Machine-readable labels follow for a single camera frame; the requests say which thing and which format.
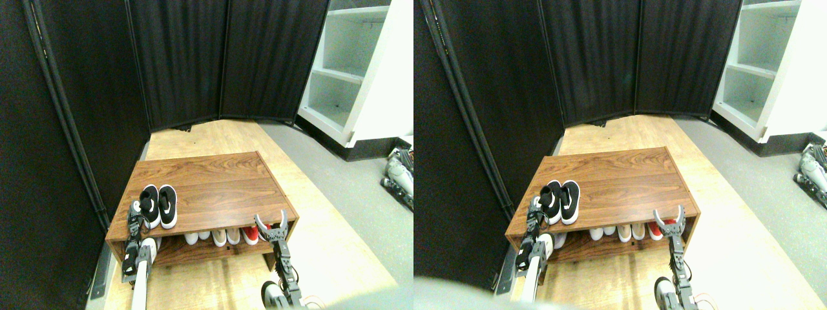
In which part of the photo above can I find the black shoe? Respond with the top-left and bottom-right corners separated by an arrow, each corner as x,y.
139,185 -> 162,229
158,185 -> 178,229
561,180 -> 581,225
539,181 -> 563,225

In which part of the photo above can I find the brown shoe rack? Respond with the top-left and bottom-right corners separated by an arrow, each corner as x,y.
105,152 -> 299,290
505,147 -> 700,287

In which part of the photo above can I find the grey curtain stand foot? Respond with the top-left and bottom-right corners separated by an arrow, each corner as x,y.
89,244 -> 112,300
494,260 -> 516,296

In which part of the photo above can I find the white shelf unit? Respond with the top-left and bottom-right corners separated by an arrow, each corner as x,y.
297,0 -> 414,162
711,0 -> 827,158

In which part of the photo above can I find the black curtain stand pole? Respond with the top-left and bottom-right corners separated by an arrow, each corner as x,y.
417,0 -> 516,223
23,0 -> 109,231

